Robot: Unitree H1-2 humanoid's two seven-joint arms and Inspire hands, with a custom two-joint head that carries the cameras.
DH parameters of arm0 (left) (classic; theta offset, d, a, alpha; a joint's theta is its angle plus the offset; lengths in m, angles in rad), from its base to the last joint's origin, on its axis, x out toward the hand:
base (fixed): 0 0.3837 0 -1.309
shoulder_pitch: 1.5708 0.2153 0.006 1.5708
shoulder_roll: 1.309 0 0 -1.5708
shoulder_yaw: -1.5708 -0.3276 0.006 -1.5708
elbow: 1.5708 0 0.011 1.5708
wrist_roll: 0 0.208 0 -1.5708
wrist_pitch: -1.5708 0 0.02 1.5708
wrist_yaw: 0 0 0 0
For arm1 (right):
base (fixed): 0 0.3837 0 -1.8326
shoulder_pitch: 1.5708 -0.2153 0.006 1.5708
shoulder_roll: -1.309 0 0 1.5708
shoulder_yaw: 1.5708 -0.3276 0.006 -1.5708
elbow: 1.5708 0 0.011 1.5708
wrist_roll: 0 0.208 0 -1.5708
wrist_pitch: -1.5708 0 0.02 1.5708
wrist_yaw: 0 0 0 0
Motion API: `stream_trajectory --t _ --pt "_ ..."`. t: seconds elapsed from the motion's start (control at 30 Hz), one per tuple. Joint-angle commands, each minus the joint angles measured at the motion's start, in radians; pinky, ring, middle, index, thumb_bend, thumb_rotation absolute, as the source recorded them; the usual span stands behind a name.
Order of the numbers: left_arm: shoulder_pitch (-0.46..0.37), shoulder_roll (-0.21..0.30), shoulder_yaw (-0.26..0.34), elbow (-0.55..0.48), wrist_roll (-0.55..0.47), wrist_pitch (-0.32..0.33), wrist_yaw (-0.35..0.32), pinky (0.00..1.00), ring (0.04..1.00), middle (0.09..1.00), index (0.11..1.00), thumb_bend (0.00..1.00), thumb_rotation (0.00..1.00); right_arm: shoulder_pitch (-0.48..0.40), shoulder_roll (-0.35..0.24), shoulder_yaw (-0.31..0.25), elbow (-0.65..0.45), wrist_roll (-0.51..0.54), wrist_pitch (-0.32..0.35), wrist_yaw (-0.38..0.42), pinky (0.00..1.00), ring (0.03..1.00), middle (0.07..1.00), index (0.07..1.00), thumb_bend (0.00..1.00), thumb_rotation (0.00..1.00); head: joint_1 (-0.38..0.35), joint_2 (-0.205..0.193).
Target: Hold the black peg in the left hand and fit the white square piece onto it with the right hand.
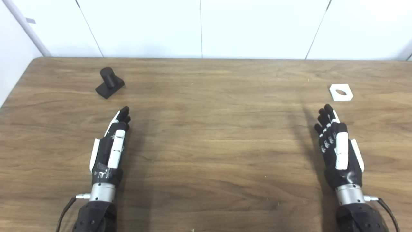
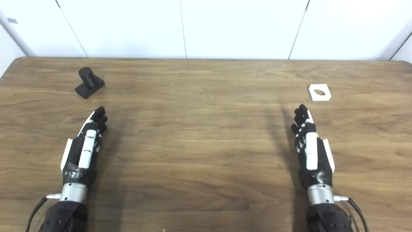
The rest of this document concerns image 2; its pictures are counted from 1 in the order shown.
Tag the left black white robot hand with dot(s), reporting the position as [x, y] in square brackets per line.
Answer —
[87, 151]

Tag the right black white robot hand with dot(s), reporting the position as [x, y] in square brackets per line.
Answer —
[311, 151]

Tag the white square piece with hole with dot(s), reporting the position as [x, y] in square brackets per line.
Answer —
[325, 97]

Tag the black peg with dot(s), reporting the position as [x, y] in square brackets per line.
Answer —
[90, 85]

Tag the grey tape piece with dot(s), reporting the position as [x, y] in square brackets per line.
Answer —
[12, 20]

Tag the grey wall corner trim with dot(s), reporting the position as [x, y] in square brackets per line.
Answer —
[16, 37]

